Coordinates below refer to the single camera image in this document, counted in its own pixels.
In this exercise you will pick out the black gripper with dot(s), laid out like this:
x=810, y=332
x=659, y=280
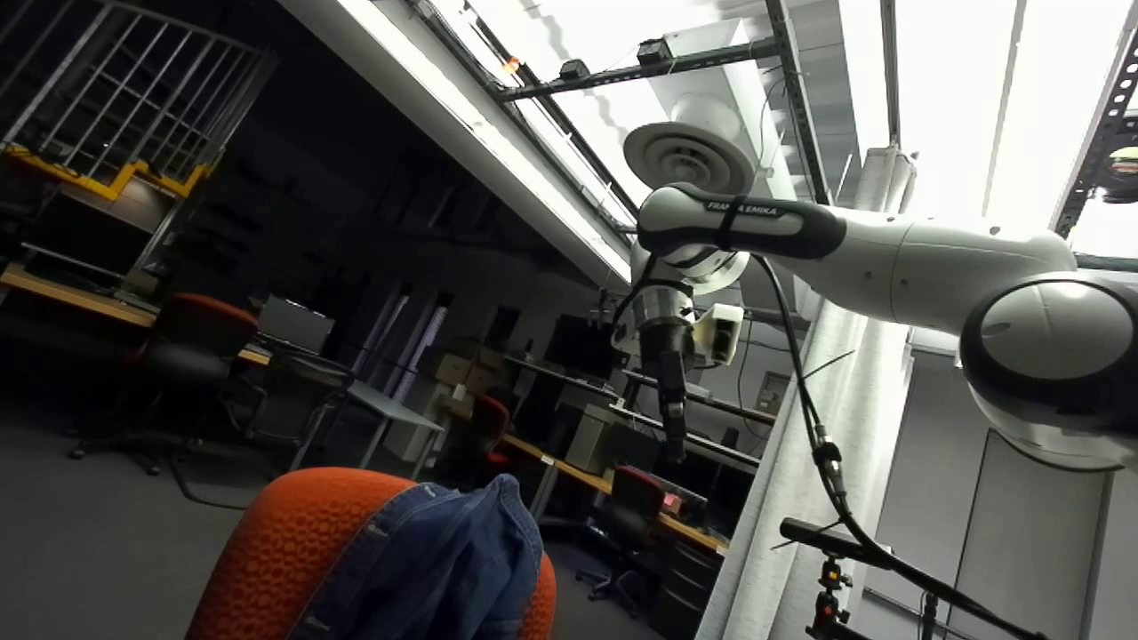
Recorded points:
x=667, y=362

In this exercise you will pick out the blue jean jacket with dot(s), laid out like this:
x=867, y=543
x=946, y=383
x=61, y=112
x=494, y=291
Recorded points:
x=448, y=572

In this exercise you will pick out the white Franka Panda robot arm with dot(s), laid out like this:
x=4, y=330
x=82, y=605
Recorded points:
x=925, y=255

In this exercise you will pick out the red office chair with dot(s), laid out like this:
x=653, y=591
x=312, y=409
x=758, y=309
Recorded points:
x=643, y=485
x=206, y=320
x=493, y=421

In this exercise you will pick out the orange fabric office chair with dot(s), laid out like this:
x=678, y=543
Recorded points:
x=273, y=544

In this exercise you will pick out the long wooden workbench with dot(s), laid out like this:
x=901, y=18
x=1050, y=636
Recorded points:
x=571, y=470

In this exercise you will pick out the black computer monitor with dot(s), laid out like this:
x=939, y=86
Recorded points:
x=583, y=345

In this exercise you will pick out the grey metal table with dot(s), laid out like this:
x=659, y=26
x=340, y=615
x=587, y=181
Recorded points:
x=391, y=409

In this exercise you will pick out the round ceiling air diffuser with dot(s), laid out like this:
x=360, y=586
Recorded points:
x=688, y=146

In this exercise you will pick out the long fluorescent ceiling light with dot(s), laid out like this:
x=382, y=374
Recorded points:
x=509, y=146

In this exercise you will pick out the grey door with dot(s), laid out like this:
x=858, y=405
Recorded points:
x=1027, y=556

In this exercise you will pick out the black ceiling sensor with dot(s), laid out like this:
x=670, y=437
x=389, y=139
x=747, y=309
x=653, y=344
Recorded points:
x=574, y=73
x=656, y=51

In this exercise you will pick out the grey computer monitor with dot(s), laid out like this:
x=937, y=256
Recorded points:
x=293, y=325

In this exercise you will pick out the yellow metal beam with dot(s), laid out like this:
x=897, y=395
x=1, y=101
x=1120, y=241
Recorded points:
x=120, y=182

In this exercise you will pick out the white grid window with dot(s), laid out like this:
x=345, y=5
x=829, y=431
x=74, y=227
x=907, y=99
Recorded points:
x=129, y=92

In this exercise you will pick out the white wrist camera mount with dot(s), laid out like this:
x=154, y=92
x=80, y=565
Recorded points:
x=721, y=339

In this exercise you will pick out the black camera tripod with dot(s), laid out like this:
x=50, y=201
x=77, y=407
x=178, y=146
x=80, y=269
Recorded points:
x=829, y=537

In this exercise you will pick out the black ceiling rail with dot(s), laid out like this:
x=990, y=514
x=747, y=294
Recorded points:
x=714, y=60

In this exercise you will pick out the black perforated metal rail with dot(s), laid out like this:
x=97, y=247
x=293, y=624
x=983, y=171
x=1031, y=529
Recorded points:
x=1097, y=135

